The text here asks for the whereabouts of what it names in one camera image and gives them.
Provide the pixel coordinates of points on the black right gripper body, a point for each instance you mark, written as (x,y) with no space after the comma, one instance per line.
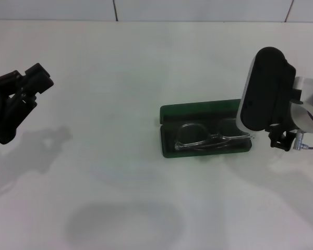
(281,128)

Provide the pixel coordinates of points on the right gripper silver connector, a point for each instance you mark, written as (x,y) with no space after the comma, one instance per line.
(299,140)

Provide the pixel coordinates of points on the green glasses case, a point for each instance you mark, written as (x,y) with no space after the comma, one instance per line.
(172,114)

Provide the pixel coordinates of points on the clear white glasses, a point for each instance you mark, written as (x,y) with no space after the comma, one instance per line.
(193,134)

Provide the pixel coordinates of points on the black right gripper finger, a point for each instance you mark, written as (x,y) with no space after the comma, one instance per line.
(275,142)
(288,144)

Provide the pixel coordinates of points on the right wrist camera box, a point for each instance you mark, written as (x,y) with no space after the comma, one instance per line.
(266,91)

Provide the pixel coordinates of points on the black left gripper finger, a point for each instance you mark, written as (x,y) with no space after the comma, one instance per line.
(36,74)
(41,85)

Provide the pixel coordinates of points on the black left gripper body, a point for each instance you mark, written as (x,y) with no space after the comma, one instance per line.
(2,117)

